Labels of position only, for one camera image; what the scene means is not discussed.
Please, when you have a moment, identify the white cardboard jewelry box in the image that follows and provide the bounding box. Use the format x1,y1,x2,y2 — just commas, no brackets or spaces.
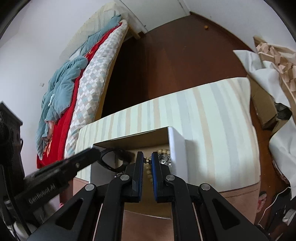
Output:
94,126,188,219

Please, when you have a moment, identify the pink striped table cloth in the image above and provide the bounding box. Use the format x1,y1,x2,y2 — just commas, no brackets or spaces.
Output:
75,77,260,222

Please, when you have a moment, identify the blue-grey quilt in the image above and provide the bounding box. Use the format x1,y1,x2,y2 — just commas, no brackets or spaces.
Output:
36,15,121,160

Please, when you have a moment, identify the white sheet pile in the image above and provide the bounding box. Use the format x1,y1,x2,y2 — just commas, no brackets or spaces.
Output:
233,50,295,189

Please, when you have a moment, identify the bed with red blanket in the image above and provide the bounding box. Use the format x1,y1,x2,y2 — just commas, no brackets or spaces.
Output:
37,1,129,168

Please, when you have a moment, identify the brown cardboard box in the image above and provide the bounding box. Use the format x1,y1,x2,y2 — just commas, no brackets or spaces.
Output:
247,75,292,134

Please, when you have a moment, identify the beige geometric patterned cloth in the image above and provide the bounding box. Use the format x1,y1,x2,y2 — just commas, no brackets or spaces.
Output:
253,36,295,109

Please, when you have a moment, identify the white door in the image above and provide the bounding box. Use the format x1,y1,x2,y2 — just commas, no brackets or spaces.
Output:
116,0,190,33

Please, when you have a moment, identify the small silver charm in bracelet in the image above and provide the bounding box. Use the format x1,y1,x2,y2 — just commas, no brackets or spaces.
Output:
159,154,171,166

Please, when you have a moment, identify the wooden bead bracelet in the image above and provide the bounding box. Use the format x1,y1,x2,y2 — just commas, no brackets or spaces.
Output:
144,149,172,183

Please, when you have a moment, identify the white charging cable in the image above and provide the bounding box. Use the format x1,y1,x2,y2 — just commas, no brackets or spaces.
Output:
257,186,291,227

